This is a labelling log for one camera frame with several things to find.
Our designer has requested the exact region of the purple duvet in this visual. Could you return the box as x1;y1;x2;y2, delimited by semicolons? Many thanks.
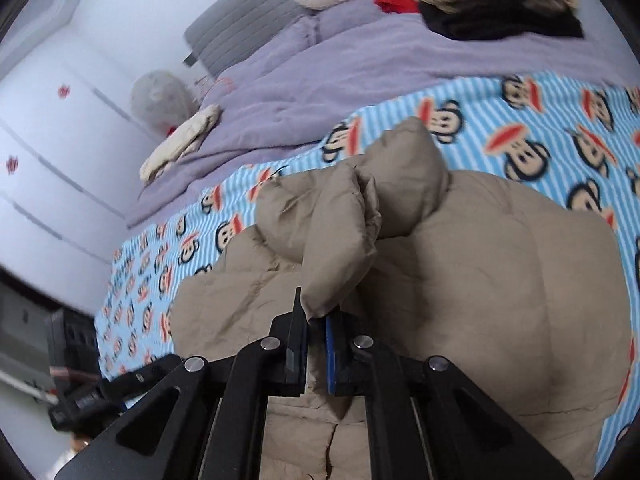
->
125;0;616;231

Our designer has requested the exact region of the monkey print striped blanket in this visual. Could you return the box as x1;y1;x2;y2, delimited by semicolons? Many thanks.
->
94;71;640;461

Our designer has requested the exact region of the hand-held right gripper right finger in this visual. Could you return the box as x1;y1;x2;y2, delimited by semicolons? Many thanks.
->
324;310;575;480

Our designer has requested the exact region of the covered standing fan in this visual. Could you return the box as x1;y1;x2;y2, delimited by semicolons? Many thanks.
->
130;70;193;137

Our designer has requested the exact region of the cream crumpled cloth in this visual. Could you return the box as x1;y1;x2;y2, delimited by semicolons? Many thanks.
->
139;104;223;182

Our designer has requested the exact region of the grey padded headboard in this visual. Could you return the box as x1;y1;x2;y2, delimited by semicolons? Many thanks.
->
182;0;401;78

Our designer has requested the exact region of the white wardrobe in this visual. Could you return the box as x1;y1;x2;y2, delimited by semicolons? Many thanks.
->
0;10;201;311

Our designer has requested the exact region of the red cloth item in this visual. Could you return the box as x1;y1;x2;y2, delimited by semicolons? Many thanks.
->
374;0;420;15

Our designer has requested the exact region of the black garment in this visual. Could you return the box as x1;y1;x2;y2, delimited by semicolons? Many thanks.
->
417;0;585;42

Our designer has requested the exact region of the khaki puffer jacket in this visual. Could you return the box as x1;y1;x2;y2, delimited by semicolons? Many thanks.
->
170;116;632;480

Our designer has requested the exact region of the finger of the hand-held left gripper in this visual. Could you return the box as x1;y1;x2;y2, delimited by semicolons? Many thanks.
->
102;354;184;404

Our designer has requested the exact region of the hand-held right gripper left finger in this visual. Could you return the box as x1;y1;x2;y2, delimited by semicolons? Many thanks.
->
54;287;308;480

